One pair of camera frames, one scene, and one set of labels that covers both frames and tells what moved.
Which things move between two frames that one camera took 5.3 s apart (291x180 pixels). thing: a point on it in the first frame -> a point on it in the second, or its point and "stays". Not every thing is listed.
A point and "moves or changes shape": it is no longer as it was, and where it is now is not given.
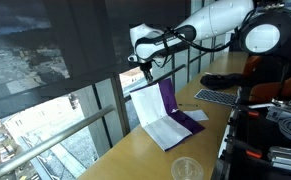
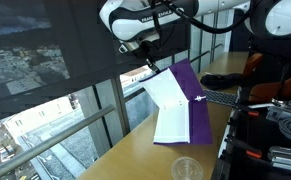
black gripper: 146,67 -> 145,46
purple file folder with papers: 157,106 moves or changes shape
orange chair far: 251,65 stays
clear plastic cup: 187,168 stays
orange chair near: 290,87 stays
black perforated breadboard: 246,150 stays
